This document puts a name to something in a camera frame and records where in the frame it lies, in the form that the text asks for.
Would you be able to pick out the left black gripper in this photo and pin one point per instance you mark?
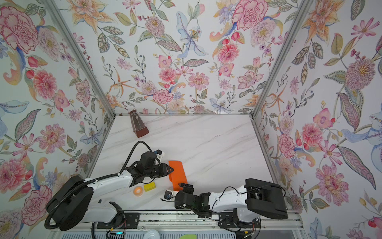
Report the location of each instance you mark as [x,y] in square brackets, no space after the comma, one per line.
[164,168]

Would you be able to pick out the orange square paper sheet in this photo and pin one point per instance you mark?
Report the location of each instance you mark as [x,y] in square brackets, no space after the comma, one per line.
[178,176]

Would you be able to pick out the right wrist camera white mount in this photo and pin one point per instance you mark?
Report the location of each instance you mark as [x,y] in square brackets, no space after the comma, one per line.
[169,195]

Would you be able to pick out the brown wooden metronome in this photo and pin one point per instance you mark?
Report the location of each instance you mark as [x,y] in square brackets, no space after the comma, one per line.
[139,127]

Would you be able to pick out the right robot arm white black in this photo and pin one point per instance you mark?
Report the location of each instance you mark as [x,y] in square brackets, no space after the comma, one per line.
[254,199]

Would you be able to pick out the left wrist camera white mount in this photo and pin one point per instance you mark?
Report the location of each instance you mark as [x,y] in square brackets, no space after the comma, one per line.
[159,154]

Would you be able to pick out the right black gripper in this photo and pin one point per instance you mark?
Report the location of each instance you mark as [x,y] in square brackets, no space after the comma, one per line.
[186,189]

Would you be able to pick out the aluminium front rail frame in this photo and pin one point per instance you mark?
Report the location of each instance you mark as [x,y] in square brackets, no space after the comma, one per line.
[182,220]

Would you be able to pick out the yellow rectangular block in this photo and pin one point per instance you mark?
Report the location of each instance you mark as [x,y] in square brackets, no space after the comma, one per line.
[149,186]

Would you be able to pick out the green object at edge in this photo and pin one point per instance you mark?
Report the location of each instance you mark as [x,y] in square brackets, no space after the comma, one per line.
[189,236]

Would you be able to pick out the white round object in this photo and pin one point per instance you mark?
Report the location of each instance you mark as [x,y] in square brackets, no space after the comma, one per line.
[152,234]

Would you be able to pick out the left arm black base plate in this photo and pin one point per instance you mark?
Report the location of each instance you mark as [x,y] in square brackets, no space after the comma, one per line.
[125,221]

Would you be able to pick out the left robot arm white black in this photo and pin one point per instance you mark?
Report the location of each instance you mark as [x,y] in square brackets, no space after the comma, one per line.
[85,200]

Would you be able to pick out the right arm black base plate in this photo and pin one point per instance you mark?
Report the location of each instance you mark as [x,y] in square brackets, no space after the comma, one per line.
[229,221]

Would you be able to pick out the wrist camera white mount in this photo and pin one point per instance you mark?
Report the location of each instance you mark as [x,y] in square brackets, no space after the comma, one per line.
[169,195]
[159,154]

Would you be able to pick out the orange tape roll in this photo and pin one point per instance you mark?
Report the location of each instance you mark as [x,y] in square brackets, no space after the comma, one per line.
[138,191]

